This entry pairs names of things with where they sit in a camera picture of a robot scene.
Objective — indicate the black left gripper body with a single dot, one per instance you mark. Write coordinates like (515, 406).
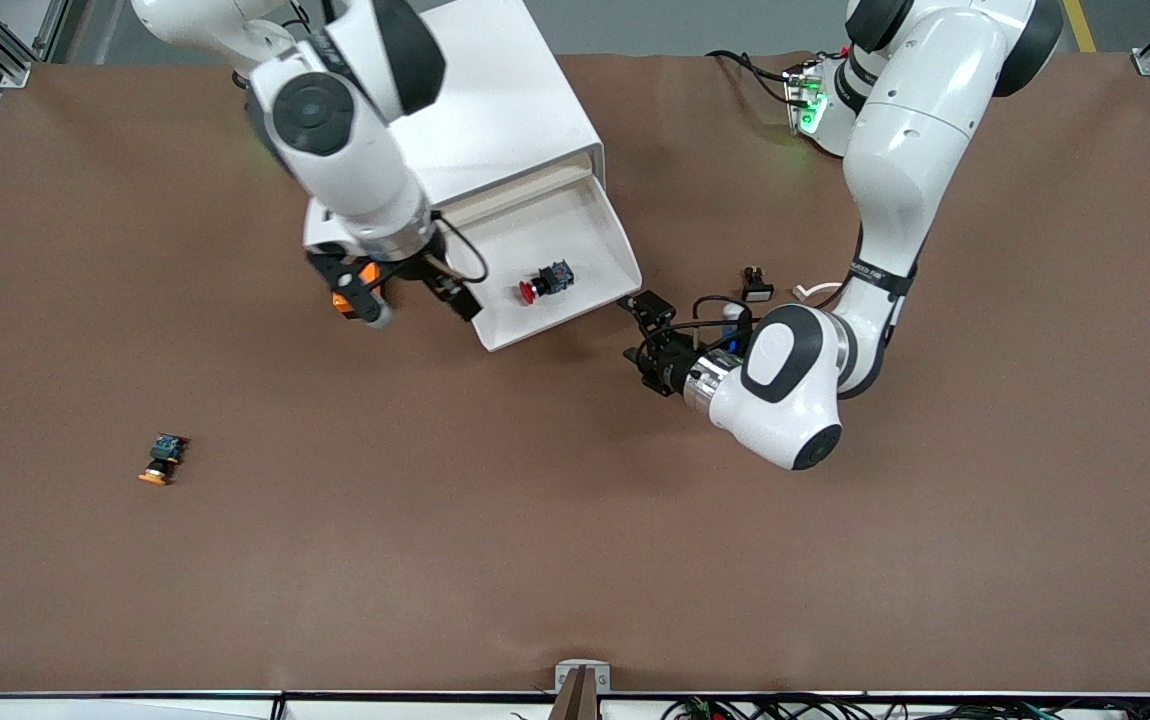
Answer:
(668, 363)

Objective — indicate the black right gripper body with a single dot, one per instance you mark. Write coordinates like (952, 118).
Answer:
(432, 274)

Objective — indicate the white plastic drawer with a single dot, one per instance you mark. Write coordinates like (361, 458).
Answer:
(590, 250)

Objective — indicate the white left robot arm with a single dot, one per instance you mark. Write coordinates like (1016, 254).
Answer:
(905, 150)

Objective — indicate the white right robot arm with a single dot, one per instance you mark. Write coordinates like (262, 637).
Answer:
(345, 150)

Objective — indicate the red push button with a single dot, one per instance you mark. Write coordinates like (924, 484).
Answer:
(547, 281)

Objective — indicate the white drawer cabinet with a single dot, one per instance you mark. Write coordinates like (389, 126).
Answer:
(495, 100)

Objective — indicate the orange push button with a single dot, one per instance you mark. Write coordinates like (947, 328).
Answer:
(163, 460)

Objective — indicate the orange box with hole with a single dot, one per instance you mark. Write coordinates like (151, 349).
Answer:
(339, 302)

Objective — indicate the black switch white face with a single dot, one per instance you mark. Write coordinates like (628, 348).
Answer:
(757, 290)

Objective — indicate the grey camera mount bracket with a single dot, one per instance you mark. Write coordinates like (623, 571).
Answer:
(583, 690)

